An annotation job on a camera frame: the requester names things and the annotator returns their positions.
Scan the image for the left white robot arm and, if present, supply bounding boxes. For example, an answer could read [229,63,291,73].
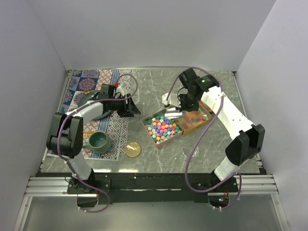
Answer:
[46,84,141,193]

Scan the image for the teal ceramic cup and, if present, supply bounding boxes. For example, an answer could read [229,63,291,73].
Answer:
[82,131,111,154]

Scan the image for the clear plastic ball half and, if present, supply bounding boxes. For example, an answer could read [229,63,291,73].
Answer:
[190,146,199,158]

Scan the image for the round gold tin lid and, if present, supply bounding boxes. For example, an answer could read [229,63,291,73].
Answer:
[125,142,141,158]

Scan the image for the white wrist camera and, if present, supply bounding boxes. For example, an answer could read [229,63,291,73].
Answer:
[162,93,180,108]
[115,83,129,99]

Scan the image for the patterned placemat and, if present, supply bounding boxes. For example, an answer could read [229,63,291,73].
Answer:
[60,69,131,161]

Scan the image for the pink tin of star candies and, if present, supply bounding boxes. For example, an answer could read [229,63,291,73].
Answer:
[141,109,183,148]

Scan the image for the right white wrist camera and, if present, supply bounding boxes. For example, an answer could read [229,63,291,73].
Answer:
[162,93,180,108]

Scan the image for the gold tin of pastel candies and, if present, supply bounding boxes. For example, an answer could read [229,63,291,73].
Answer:
[176,101,212,135]

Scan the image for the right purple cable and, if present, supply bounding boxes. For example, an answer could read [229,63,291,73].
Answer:
[167,66,241,209]

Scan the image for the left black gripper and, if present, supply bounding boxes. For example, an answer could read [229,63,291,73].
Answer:
[109,94,140,118]

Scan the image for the gold spoon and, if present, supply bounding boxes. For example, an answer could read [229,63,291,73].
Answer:
[83,131,94,136]

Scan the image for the silver metal scoop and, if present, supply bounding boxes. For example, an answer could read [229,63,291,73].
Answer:
[164,107,185,119]

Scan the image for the teal ceramic plate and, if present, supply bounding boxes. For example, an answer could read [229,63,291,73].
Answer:
[78,90,111,120]

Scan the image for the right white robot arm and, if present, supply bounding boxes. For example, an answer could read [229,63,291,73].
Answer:
[179,68,265,192]

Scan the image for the black base bar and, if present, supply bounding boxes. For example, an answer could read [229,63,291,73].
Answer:
[66,173,239,209]

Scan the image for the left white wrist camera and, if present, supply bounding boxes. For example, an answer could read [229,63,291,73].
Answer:
[115,83,129,99]

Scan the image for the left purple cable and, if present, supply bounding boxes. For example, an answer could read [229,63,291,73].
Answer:
[57,74,138,214]

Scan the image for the purple cable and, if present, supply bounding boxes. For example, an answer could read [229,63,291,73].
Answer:
[57,74,138,214]
[167,66,241,209]

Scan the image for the gold fork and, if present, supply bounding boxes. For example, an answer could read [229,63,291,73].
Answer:
[106,85,116,93]

